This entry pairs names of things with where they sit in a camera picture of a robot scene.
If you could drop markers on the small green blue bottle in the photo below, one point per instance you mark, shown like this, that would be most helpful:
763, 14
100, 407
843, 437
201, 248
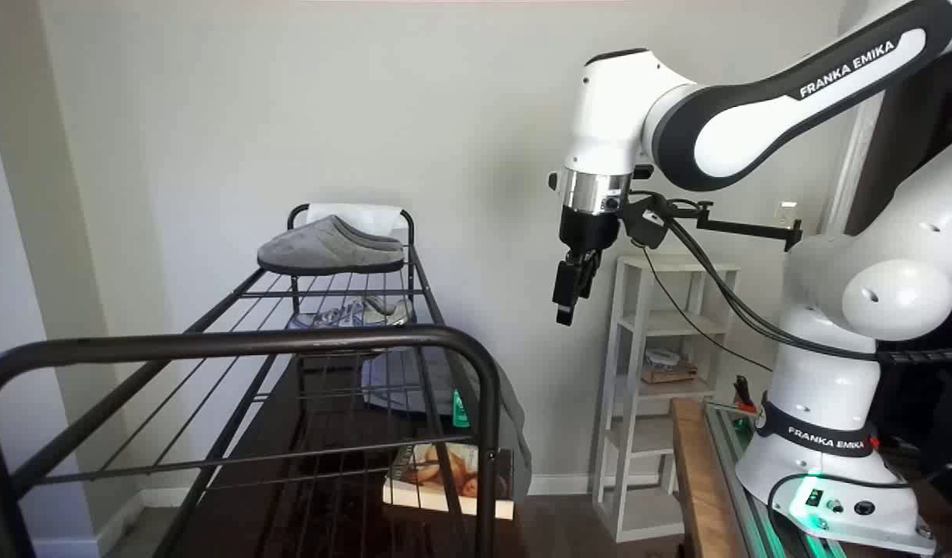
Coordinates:
460, 410

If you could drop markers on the book with colourful cover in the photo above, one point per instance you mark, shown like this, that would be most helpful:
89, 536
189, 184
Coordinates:
433, 482

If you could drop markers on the white plastic bag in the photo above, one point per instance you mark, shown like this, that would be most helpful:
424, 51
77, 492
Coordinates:
366, 218

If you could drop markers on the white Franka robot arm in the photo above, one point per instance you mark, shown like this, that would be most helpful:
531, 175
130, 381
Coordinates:
851, 301

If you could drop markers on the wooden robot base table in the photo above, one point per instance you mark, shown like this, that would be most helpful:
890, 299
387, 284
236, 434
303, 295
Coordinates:
705, 496

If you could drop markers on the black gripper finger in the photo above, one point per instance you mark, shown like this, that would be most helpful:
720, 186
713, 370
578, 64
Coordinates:
564, 291
587, 271

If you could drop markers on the black metal shoe rack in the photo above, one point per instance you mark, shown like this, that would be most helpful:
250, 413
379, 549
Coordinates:
107, 434

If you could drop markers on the white shelf unit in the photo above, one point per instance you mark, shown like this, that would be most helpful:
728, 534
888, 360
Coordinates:
664, 338

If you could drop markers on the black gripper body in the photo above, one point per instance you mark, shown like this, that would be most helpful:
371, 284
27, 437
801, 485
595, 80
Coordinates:
587, 236

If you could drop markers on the grey cloth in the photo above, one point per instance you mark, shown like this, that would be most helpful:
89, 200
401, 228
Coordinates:
404, 378

